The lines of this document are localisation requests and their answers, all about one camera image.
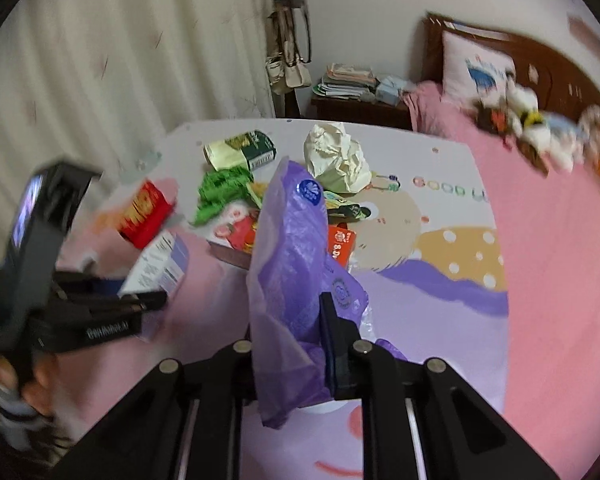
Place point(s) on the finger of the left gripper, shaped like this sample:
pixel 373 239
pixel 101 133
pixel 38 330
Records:
pixel 146 301
pixel 83 284

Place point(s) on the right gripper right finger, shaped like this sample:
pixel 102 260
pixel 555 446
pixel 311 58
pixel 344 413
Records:
pixel 420 420

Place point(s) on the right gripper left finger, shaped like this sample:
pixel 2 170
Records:
pixel 181 421

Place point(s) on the white blue medicine box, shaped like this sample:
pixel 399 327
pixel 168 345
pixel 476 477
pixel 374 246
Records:
pixel 161 267

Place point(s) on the red cardboard packet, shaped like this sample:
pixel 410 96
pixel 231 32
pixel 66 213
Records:
pixel 142 220

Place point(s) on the strawberry bear box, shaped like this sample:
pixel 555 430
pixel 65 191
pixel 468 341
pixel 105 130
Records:
pixel 232 234

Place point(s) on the purple plastic bag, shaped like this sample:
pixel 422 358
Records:
pixel 290 268

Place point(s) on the green gold box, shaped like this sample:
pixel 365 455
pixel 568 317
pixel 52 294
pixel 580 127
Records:
pixel 250 150

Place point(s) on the white paper bag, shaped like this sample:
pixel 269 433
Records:
pixel 335 159

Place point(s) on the green cracker snack wrapper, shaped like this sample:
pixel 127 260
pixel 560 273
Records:
pixel 341 210

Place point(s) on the person's left hand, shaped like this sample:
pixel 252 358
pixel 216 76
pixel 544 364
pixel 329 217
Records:
pixel 40 391

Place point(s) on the cartoon printed table cloth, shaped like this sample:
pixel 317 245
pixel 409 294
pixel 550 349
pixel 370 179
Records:
pixel 428 258

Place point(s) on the cream floral curtain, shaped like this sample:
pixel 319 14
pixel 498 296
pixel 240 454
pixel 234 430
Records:
pixel 101 81

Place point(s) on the pink bed sheet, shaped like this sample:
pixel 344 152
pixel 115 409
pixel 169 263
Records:
pixel 549 231

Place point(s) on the dark wooden nightstand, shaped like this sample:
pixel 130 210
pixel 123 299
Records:
pixel 365 113

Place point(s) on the stack of books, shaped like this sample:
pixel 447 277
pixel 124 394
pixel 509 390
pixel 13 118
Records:
pixel 347 82

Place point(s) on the hanging handbags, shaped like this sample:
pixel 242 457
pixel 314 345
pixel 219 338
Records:
pixel 287 65

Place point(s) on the plush toy pile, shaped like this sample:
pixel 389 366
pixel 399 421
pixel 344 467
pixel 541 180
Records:
pixel 545 140

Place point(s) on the light blue tissue box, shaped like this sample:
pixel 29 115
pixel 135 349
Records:
pixel 391 89

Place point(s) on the wooden headboard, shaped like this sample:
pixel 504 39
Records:
pixel 562 87

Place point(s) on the white embroidered pillow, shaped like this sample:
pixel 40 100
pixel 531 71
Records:
pixel 473 73

